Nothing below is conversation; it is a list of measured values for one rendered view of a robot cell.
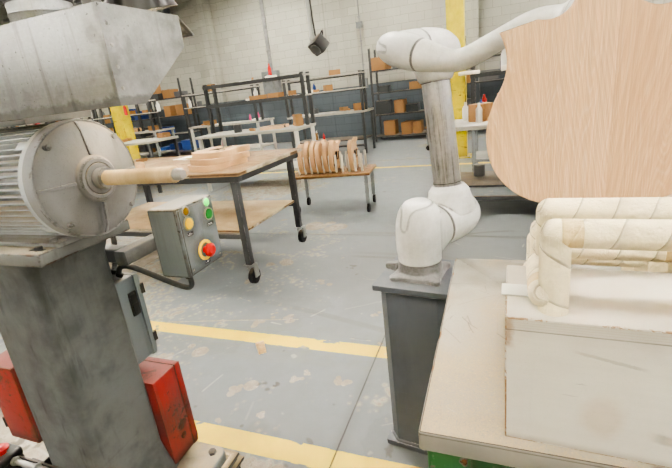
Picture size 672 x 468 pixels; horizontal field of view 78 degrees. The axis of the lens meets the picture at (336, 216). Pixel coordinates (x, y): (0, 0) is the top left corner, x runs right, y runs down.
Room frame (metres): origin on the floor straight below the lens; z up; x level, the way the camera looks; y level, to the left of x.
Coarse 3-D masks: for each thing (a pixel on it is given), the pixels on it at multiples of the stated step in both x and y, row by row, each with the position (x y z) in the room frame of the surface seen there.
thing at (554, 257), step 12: (540, 240) 0.43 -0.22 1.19; (552, 240) 0.41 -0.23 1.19; (540, 252) 0.42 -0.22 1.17; (552, 252) 0.41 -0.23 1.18; (564, 252) 0.41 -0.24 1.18; (540, 264) 0.42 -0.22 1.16; (552, 264) 0.41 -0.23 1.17; (564, 264) 0.41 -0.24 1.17; (540, 276) 0.42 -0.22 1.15; (552, 276) 0.41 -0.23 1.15; (564, 276) 0.41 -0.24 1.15; (552, 288) 0.41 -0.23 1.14; (564, 288) 0.41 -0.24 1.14; (552, 300) 0.41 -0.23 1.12; (564, 300) 0.41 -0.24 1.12; (552, 312) 0.41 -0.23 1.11; (564, 312) 0.41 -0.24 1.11
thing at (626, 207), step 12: (540, 204) 0.50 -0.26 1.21; (552, 204) 0.49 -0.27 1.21; (564, 204) 0.48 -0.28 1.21; (576, 204) 0.48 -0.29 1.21; (588, 204) 0.47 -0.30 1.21; (600, 204) 0.47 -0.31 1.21; (612, 204) 0.46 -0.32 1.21; (624, 204) 0.46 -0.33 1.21; (636, 204) 0.45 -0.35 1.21; (648, 204) 0.45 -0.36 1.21; (660, 204) 0.44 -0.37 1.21; (564, 216) 0.48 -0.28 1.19; (576, 216) 0.47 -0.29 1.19; (588, 216) 0.47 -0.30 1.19; (600, 216) 0.46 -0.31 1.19; (612, 216) 0.46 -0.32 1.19; (624, 216) 0.45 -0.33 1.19; (636, 216) 0.45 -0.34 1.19; (648, 216) 0.44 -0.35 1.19; (660, 216) 0.44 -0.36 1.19
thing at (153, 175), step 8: (136, 168) 0.86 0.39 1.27; (144, 168) 0.85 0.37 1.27; (152, 168) 0.84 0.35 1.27; (160, 168) 0.83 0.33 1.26; (168, 168) 0.82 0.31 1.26; (104, 176) 0.87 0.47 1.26; (112, 176) 0.86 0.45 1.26; (120, 176) 0.85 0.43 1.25; (128, 176) 0.85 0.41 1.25; (136, 176) 0.84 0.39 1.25; (144, 176) 0.83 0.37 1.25; (152, 176) 0.82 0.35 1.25; (160, 176) 0.82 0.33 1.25; (168, 176) 0.81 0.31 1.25; (112, 184) 0.87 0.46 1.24; (120, 184) 0.87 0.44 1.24; (128, 184) 0.86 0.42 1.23
